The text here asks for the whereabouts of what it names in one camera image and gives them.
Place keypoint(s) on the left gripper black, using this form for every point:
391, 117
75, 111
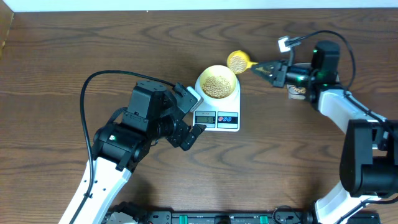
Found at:
181, 133

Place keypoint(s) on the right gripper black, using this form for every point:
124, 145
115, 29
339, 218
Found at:
279, 79

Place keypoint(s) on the yellow measuring scoop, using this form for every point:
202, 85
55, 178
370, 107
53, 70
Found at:
244, 56

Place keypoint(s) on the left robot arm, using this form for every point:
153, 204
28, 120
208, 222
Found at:
154, 112

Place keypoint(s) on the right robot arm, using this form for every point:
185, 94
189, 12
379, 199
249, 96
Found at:
368, 165

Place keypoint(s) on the white digital kitchen scale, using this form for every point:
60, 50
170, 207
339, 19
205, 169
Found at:
219, 114

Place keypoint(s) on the soybeans in scoop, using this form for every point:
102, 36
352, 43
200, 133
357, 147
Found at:
237, 64

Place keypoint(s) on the soybeans in bowl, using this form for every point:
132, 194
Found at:
217, 87

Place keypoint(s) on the pale yellow bowl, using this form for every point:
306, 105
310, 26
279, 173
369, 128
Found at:
218, 70

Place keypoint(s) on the clear plastic container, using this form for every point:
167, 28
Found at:
291, 94

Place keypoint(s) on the soybeans in container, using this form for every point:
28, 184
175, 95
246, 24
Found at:
299, 90

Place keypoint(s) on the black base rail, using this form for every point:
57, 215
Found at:
131, 213

